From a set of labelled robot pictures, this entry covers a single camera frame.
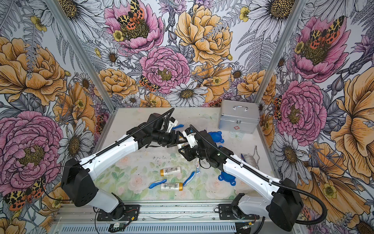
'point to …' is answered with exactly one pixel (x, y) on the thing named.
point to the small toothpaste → (197, 167)
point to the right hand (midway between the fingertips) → (182, 153)
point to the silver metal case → (238, 116)
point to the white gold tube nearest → (177, 186)
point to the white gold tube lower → (163, 172)
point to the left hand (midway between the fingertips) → (183, 145)
